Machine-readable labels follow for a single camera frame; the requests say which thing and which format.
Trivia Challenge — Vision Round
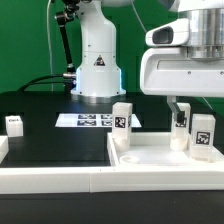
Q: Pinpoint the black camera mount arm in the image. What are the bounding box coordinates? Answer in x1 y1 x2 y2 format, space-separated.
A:
55 0 80 74

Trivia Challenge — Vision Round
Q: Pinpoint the AprilTag base sheet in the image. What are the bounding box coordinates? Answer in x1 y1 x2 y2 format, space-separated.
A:
55 113 141 128

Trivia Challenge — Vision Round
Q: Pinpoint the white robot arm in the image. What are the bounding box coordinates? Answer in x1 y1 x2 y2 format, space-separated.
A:
72 0 224 122

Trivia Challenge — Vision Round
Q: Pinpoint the white U-shaped obstacle wall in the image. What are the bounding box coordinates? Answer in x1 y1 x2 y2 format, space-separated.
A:
0 134 224 195

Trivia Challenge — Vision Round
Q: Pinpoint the black cable bundle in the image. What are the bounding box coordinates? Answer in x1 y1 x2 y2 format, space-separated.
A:
18 73 78 93

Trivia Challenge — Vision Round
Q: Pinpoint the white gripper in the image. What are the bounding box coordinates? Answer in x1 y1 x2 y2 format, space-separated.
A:
140 18 224 124

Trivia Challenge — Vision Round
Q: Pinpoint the white square tabletop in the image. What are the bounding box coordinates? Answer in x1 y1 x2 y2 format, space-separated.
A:
107 132 224 167

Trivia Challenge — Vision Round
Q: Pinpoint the grey cable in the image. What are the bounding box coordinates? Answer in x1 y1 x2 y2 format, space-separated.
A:
131 0 148 33

